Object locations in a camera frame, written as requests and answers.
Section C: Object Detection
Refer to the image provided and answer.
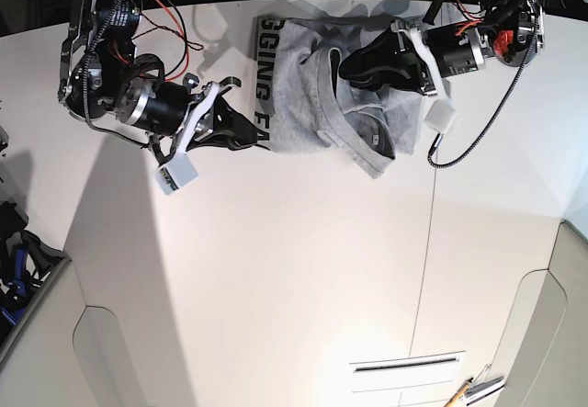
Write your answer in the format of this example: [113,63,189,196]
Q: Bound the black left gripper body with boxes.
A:
[390,18,493,96]

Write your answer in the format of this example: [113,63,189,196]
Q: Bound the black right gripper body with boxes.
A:
[117,73,239,154]

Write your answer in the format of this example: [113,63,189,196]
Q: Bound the grey T-shirt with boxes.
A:
[253,16,423,178]

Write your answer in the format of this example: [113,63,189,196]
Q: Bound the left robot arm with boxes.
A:
[339,0,543,96]

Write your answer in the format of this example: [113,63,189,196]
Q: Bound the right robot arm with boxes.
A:
[58,0,259,164]

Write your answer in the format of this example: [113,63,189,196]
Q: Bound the blue black tool pile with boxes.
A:
[1,201,56,343]

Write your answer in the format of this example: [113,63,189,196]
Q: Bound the metal binder clip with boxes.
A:
[462,365,505,406]

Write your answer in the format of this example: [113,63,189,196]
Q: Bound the yellow pencil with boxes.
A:
[444,378,473,407]

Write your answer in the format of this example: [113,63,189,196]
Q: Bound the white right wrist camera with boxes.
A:
[155,153,198,195]

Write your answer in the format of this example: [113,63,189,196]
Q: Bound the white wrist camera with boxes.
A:
[155,153,198,195]
[424,98,458,135]

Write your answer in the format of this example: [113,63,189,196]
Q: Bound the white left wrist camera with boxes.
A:
[424,98,458,135]

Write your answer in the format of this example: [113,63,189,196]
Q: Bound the black braided camera cable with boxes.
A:
[425,0,538,169]

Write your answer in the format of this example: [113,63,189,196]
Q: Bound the white cable grommet plate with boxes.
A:
[349,351,466,392]

